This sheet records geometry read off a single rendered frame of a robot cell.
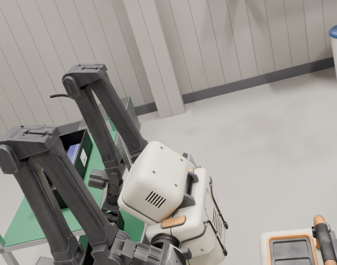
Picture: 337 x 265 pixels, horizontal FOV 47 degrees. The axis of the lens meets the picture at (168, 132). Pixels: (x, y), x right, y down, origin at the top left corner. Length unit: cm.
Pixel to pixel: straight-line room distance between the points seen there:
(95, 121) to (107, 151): 12
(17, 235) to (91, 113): 77
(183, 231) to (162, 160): 21
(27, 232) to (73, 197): 92
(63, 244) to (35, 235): 75
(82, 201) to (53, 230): 14
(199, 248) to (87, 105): 58
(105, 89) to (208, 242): 57
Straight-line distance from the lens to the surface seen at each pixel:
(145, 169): 108
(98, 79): 125
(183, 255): 108
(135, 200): 110
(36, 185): 99
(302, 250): 142
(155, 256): 105
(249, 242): 275
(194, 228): 109
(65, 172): 94
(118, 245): 107
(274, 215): 291
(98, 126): 135
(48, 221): 105
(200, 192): 118
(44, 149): 90
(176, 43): 459
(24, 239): 185
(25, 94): 510
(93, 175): 149
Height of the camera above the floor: 194
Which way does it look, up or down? 27 degrees down
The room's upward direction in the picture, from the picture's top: 17 degrees counter-clockwise
